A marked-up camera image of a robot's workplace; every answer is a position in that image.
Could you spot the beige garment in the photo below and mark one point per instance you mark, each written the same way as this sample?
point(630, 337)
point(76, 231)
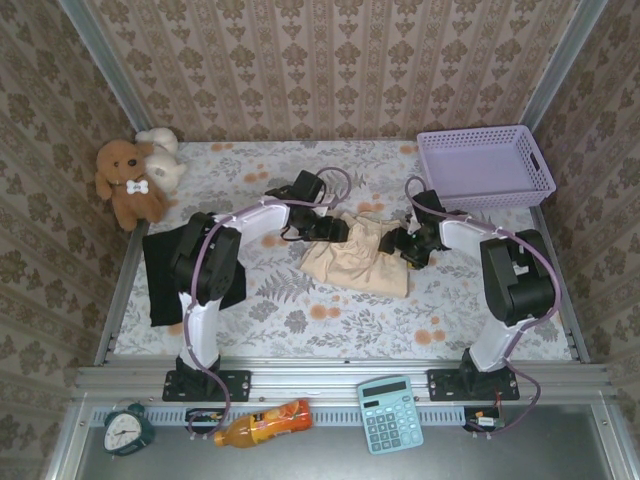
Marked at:
point(360, 265)

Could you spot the black garment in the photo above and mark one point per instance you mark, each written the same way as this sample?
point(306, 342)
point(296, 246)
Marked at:
point(160, 280)

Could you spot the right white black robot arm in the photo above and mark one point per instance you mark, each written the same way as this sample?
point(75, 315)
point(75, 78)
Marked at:
point(515, 280)

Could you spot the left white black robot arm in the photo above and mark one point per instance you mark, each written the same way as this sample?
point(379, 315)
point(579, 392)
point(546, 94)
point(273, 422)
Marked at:
point(205, 260)

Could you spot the purple plastic basket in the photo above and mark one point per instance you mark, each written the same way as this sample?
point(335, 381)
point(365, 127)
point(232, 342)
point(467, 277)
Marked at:
point(485, 170)

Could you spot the floral tablecloth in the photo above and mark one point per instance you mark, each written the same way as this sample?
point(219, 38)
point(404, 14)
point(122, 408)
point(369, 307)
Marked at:
point(350, 325)

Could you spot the white plush toy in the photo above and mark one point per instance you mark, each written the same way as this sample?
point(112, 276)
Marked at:
point(165, 165)

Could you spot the brown plush dog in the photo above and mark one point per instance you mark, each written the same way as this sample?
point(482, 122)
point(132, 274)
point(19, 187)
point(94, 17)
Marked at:
point(130, 200)

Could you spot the teal calculator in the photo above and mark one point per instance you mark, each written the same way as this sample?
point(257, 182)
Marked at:
point(391, 417)

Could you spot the small electronics board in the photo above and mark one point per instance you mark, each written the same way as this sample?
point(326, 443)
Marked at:
point(485, 420)
point(205, 417)

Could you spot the orange juice bottle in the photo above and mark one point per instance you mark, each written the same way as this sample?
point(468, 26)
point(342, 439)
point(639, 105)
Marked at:
point(270, 422)

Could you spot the grey metal shelf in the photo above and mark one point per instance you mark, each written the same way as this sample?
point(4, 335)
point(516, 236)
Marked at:
point(325, 465)

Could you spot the green alarm clock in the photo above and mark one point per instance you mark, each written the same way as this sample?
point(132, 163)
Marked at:
point(125, 430)

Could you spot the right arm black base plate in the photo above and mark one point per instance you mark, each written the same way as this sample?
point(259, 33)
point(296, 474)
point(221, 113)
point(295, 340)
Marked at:
point(445, 385)

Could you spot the aluminium mounting rail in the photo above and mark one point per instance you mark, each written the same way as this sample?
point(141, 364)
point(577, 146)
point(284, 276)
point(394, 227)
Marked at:
point(325, 382)

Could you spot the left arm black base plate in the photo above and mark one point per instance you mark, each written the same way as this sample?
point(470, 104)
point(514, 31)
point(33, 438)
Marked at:
point(235, 385)

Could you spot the aluminium frame post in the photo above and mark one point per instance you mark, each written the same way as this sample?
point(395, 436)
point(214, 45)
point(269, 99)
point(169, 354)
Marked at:
point(105, 60)
point(560, 65)

